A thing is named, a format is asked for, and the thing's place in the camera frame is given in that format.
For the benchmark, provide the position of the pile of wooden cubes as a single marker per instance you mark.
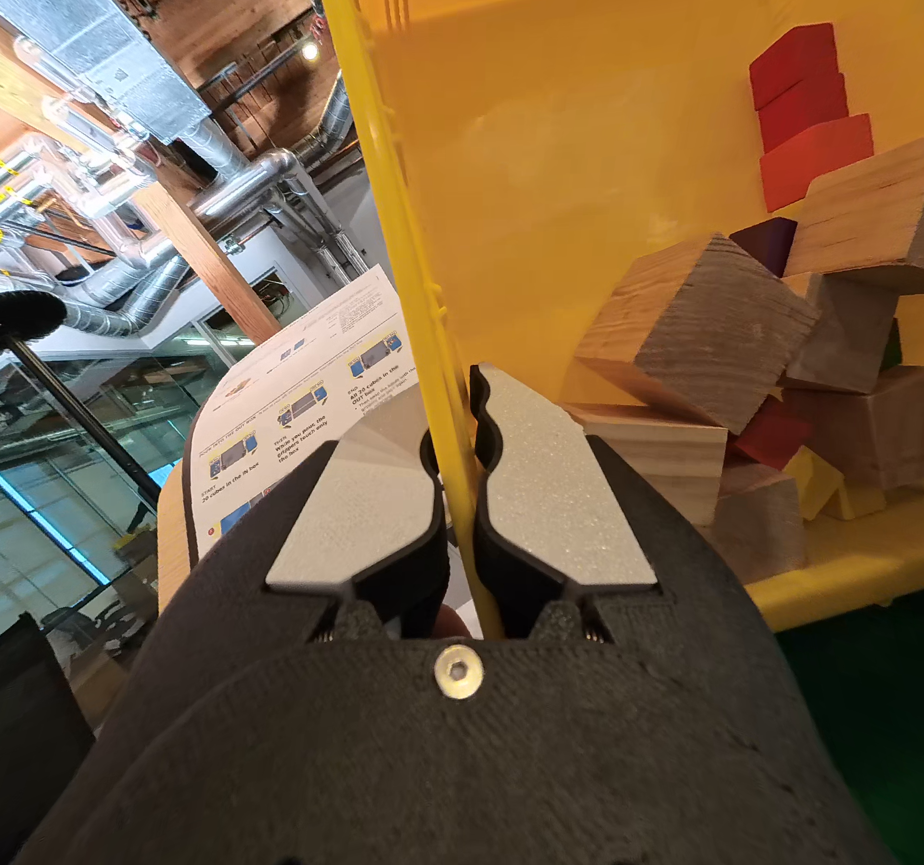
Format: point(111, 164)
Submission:
point(693, 331)

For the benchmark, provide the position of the rectangular silver air duct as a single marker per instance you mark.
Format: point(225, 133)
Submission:
point(94, 20)

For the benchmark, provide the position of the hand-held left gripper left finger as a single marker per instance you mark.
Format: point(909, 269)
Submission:
point(346, 518)

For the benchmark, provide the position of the wooden ceiling beam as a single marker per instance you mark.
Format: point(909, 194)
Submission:
point(195, 251)

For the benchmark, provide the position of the black stand with pole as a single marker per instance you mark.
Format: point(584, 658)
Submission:
point(29, 313)

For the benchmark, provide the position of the green mat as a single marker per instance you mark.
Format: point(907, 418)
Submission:
point(866, 735)

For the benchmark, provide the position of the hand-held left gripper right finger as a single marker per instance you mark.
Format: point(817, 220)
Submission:
point(556, 504)

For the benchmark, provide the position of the yellow plastic box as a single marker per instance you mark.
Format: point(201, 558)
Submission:
point(541, 193)

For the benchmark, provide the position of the white printed instruction sheet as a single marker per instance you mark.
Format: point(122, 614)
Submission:
point(310, 388)

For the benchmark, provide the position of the ceiling spotlight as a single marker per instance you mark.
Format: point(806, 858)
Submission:
point(310, 50)

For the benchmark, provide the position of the round silver ventilation pipe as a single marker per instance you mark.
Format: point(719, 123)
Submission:
point(238, 186)

